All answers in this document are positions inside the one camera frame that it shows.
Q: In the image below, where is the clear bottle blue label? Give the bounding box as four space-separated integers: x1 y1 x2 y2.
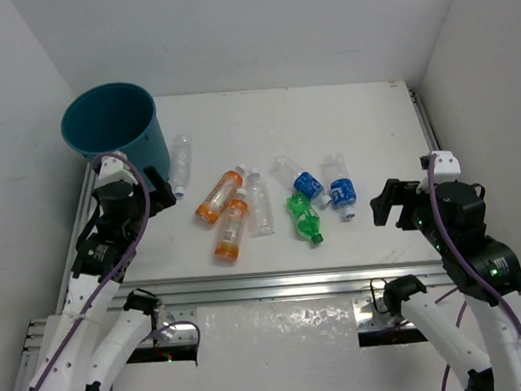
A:
270 154 332 208
321 153 357 220

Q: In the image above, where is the white front cover panel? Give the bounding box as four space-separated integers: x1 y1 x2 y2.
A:
112 298 447 391

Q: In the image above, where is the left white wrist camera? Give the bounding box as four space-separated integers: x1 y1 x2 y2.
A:
95 151 138 189

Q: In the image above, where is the green plastic bottle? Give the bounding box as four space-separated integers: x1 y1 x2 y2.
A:
286 193 324 245

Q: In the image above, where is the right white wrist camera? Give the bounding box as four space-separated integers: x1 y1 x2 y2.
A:
417 150 461 193

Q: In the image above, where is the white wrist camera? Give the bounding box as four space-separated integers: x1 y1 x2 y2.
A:
95 151 138 189
417 150 461 193

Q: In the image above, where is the aluminium rail frame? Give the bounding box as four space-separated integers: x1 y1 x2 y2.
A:
32 81 463 378

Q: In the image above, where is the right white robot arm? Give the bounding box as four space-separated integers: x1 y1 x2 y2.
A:
370 179 521 391

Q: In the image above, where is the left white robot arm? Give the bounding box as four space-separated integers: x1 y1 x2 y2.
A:
25 162 175 391

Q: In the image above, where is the teal plastic bin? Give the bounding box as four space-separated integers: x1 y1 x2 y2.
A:
61 82 170 180

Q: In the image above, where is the orange juice bottle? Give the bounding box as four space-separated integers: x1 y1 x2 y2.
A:
213 187 249 263
194 163 246 225

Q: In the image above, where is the clear crushed bottle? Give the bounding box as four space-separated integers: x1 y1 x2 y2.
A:
246 168 275 237

